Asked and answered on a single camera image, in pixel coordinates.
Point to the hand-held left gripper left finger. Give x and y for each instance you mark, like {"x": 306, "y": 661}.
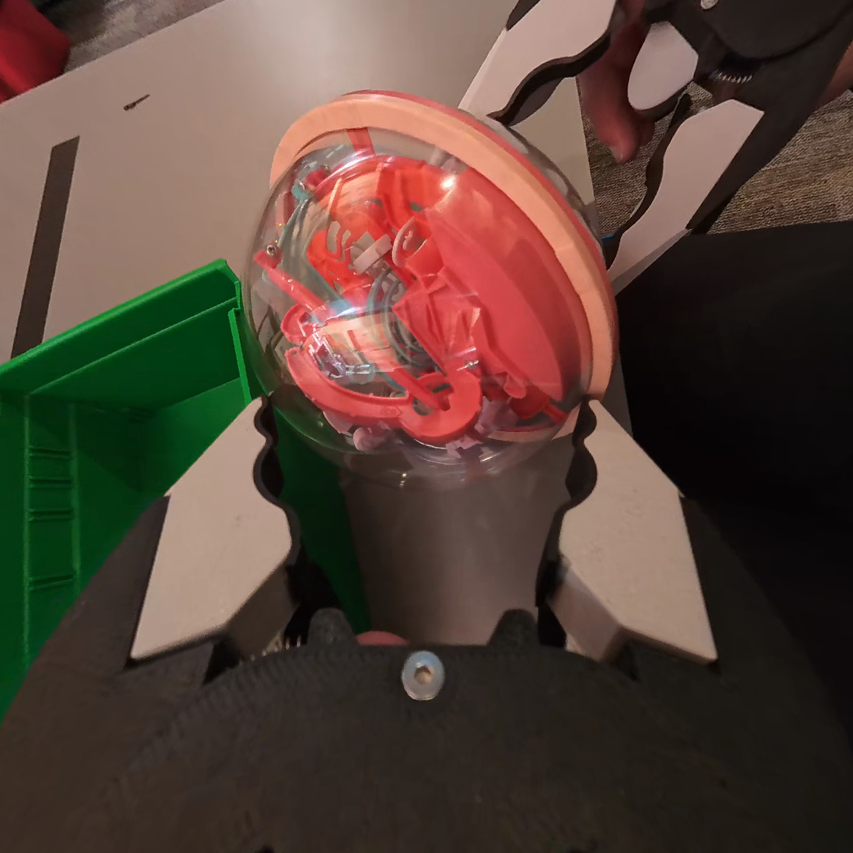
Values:
{"x": 213, "y": 560}

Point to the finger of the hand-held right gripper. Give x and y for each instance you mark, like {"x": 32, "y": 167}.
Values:
{"x": 706, "y": 173}
{"x": 526, "y": 53}

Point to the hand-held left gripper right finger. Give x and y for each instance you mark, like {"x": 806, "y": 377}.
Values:
{"x": 633, "y": 560}

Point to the clear maze ball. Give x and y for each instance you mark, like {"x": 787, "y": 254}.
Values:
{"x": 426, "y": 286}

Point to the person's right hand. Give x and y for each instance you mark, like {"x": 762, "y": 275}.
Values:
{"x": 610, "y": 100}

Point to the person's left hand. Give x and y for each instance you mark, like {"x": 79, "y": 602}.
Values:
{"x": 380, "y": 638}

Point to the green plastic bin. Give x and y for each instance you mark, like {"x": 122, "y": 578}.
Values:
{"x": 100, "y": 466}

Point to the black tape strip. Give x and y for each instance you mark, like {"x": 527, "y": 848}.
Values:
{"x": 50, "y": 233}

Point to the red object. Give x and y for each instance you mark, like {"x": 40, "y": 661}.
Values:
{"x": 26, "y": 46}

